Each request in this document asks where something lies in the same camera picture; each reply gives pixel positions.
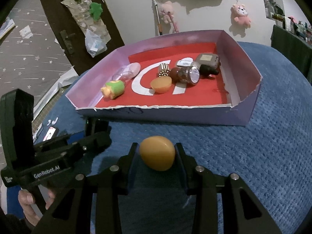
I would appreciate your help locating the green and yellow toy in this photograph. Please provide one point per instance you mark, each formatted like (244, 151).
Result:
(114, 89)

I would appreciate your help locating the lilac oval earbud case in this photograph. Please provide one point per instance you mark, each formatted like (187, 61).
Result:
(134, 69)

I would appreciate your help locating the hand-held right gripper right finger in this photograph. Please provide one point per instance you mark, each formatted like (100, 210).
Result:
(181, 170)

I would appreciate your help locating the glitter jar brown round lid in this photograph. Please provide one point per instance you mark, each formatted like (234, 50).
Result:
(187, 75)

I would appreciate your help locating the red paper liner white marks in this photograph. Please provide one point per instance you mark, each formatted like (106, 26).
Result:
(207, 92)

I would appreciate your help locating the clear plastic cup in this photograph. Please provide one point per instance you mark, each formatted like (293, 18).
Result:
(121, 74)

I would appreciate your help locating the pink plush cow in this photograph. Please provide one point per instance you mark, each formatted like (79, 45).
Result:
(241, 14)

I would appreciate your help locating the black smartphone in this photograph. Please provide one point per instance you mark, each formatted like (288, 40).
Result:
(50, 134)

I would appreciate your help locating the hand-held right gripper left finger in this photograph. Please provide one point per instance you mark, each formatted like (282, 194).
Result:
(132, 168)

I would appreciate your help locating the clear hanging pocket organiser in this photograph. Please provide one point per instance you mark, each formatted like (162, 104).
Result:
(82, 17)

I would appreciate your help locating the person's left hand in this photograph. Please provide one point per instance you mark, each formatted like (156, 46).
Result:
(26, 204)

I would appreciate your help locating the wall mirror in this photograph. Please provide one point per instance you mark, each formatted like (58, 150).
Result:
(271, 0)

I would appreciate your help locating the white paper strip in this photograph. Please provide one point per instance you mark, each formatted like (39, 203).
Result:
(56, 85)

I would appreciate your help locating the clear plastic bag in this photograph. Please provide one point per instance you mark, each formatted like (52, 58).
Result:
(95, 43)

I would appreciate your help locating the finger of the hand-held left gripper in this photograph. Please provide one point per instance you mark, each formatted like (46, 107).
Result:
(96, 126)
(97, 142)

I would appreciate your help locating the glass bottle white label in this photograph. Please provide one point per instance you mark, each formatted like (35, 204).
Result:
(207, 70)

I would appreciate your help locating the pink plush bear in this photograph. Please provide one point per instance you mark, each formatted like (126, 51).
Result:
(167, 11)

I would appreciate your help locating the green plush toy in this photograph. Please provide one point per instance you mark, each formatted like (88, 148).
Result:
(95, 11)

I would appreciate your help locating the row of small figurines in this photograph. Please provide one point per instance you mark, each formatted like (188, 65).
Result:
(301, 29)

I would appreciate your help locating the dark green covered table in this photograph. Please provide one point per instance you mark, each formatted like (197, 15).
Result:
(290, 46)

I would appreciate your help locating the taupe square case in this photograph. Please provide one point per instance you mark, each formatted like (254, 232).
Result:
(207, 58)

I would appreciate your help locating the grey star patterned cloth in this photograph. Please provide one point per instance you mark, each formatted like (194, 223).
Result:
(29, 53)

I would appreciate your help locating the red cardboard box tray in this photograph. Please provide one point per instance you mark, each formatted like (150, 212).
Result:
(170, 115)

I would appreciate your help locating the gold studded cylinder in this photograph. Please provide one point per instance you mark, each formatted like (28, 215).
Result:
(164, 70)

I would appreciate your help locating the yellow plastic egg half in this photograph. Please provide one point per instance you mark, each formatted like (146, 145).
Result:
(157, 153)
(160, 85)

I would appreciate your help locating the white stick orange ends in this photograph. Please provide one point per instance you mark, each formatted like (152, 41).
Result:
(157, 14)

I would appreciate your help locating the pink stick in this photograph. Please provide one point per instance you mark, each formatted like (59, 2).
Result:
(175, 25)

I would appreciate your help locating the dark brown door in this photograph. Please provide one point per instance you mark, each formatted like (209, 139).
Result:
(53, 17)

